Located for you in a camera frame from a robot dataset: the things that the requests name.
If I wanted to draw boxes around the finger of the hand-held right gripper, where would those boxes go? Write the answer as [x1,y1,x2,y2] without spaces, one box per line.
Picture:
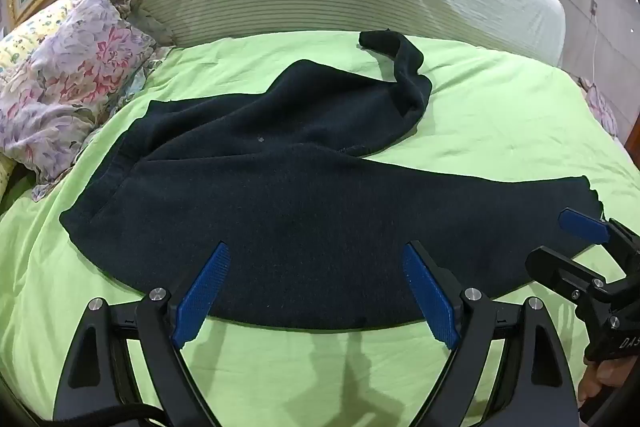
[525,246,608,308]
[557,208,640,278]

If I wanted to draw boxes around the person's right hand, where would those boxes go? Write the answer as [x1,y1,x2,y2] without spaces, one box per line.
[577,355,635,409]

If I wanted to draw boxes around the green bed sheet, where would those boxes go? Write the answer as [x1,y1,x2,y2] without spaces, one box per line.
[0,29,640,427]

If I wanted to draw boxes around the white cable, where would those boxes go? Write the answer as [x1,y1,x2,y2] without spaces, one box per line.
[589,14,602,78]

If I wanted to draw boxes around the black pants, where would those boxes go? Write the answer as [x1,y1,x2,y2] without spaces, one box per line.
[59,29,603,332]

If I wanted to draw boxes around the yellow floral pillow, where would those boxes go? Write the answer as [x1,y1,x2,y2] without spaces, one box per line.
[0,0,108,72]

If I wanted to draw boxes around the floral quilt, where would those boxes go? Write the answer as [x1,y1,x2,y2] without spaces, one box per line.
[579,76,622,138]

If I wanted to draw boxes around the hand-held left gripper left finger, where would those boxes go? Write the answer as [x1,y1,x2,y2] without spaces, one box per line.
[52,242,233,427]

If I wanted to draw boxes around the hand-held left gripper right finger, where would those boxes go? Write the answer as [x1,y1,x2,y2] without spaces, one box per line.
[402,241,581,427]

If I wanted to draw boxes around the pink floral pillow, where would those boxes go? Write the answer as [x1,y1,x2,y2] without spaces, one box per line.
[0,0,173,202]

